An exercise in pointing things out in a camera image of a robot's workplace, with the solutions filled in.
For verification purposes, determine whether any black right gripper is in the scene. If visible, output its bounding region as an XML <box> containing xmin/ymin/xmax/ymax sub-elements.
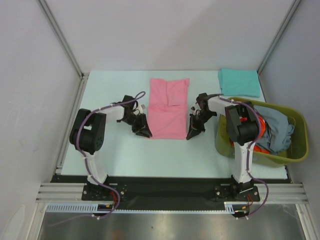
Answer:
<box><xmin>186</xmin><ymin>110</ymin><xmax>216</xmax><ymax>140</ymax></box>

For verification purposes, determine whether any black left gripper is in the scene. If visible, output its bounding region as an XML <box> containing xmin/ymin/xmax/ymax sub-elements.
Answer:
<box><xmin>121</xmin><ymin>112</ymin><xmax>152</xmax><ymax>138</ymax></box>

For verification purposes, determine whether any pink t shirt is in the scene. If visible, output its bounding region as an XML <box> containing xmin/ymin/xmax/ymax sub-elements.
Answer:
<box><xmin>147</xmin><ymin>78</ymin><xmax>190</xmax><ymax>140</ymax></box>

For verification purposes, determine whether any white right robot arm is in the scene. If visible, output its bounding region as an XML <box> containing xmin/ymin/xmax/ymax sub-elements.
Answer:
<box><xmin>186</xmin><ymin>93</ymin><xmax>261</xmax><ymax>201</ymax></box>

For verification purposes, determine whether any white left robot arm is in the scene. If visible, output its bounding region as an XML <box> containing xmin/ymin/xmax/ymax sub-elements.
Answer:
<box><xmin>69</xmin><ymin>91</ymin><xmax>153</xmax><ymax>200</ymax></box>

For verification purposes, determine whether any folded teal t shirt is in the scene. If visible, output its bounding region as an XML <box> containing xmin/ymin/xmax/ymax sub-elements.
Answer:
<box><xmin>218</xmin><ymin>68</ymin><xmax>261</xmax><ymax>98</ymax></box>

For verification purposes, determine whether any orange t shirt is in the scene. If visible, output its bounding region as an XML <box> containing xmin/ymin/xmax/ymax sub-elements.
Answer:
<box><xmin>226</xmin><ymin>116</ymin><xmax>267</xmax><ymax>147</ymax></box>

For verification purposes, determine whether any grey blue t shirt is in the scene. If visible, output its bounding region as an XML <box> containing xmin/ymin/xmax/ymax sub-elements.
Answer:
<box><xmin>254</xmin><ymin>105</ymin><xmax>295</xmax><ymax>155</ymax></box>

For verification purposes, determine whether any olive green plastic basket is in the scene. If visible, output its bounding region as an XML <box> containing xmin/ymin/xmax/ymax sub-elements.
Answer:
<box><xmin>215</xmin><ymin>99</ymin><xmax>309</xmax><ymax>168</ymax></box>

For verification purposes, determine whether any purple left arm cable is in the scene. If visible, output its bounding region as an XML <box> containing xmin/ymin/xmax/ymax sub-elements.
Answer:
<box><xmin>76</xmin><ymin>91</ymin><xmax>147</xmax><ymax>221</ymax></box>

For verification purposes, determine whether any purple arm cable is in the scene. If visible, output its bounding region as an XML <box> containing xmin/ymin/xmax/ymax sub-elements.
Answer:
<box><xmin>212</xmin><ymin>93</ymin><xmax>270</xmax><ymax>220</ymax></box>
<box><xmin>76</xmin><ymin>91</ymin><xmax>147</xmax><ymax>221</ymax></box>

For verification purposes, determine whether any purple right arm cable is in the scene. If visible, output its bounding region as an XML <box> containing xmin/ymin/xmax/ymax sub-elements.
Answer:
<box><xmin>212</xmin><ymin>93</ymin><xmax>270</xmax><ymax>220</ymax></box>

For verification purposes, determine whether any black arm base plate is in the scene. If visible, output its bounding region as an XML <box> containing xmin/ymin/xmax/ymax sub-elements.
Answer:
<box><xmin>51</xmin><ymin>174</ymin><xmax>261</xmax><ymax>210</ymax></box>

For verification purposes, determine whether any left aluminium corner post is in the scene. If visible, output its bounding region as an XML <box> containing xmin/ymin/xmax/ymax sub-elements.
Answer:
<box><xmin>36</xmin><ymin>0</ymin><xmax>89</xmax><ymax>80</ymax></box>

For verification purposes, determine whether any aluminium corner post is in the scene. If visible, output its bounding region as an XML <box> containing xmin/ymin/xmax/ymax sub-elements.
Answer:
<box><xmin>36</xmin><ymin>0</ymin><xmax>89</xmax><ymax>80</ymax></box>
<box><xmin>257</xmin><ymin>0</ymin><xmax>302</xmax><ymax>75</ymax></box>

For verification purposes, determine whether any grey slotted cable duct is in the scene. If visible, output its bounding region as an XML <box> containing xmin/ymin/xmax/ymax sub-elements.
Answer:
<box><xmin>46</xmin><ymin>202</ymin><xmax>248</xmax><ymax>215</ymax></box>

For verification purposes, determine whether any aluminium frame rail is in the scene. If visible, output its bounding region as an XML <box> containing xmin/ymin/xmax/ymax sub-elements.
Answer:
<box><xmin>36</xmin><ymin>183</ymin><xmax>308</xmax><ymax>204</ymax></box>

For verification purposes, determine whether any right aluminium corner post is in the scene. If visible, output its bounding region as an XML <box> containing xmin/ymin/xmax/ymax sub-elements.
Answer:
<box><xmin>257</xmin><ymin>0</ymin><xmax>302</xmax><ymax>75</ymax></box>

